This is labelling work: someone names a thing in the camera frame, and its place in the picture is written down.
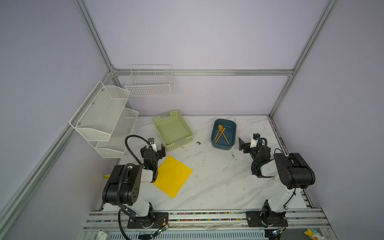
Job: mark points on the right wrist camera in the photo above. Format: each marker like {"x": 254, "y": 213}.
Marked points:
{"x": 255, "y": 139}

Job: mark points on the yellow paper napkin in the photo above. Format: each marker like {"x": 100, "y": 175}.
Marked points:
{"x": 172, "y": 175}

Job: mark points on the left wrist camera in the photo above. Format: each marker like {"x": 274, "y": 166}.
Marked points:
{"x": 151, "y": 143}

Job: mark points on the aluminium cage frame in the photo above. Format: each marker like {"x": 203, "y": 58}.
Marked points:
{"x": 17, "y": 204}

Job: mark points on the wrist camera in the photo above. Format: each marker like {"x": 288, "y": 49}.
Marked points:
{"x": 255, "y": 139}
{"x": 151, "y": 143}

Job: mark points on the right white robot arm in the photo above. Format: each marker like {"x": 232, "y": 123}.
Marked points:
{"x": 291, "y": 172}

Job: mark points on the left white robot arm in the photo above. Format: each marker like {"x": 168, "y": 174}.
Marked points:
{"x": 123, "y": 190}

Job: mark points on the white two-tier mesh shelf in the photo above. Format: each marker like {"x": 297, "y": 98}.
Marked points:
{"x": 104, "y": 120}

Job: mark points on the small yellow toy figure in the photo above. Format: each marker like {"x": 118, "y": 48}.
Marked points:
{"x": 314, "y": 235}

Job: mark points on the teal plastic tray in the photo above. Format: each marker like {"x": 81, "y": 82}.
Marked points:
{"x": 230, "y": 132}

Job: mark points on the white wire wall basket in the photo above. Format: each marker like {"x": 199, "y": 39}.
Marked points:
{"x": 150, "y": 80}

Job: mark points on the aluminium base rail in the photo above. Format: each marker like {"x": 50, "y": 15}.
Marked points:
{"x": 208, "y": 225}

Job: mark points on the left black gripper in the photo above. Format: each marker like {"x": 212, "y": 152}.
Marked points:
{"x": 151, "y": 152}

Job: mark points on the light green plastic basket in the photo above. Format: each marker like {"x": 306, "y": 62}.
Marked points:
{"x": 173, "y": 130}

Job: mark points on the orange plastic spoon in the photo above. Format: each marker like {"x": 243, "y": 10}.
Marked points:
{"x": 219, "y": 128}

